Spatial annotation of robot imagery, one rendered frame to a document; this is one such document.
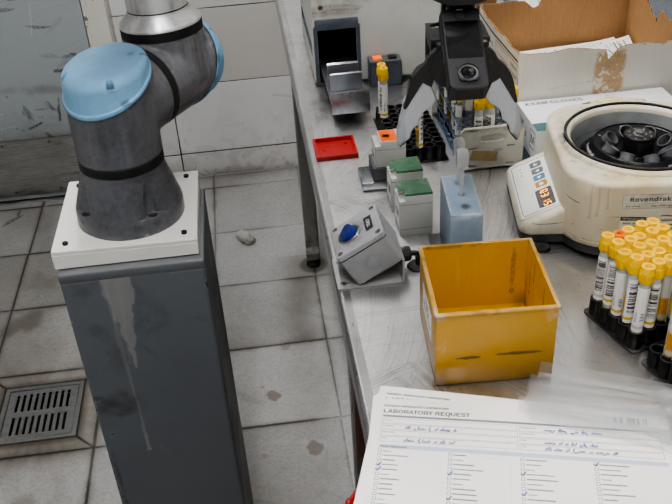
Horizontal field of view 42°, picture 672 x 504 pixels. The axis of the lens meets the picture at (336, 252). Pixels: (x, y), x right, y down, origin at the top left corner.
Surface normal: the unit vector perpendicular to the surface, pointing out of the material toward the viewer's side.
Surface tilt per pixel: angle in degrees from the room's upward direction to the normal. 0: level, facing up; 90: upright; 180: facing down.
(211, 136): 90
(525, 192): 25
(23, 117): 90
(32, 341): 0
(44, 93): 90
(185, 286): 90
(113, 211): 72
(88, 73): 7
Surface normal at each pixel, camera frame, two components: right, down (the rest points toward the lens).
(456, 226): 0.03, 0.56
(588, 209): -0.58, 0.48
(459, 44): -0.03, -0.43
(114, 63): -0.09, -0.75
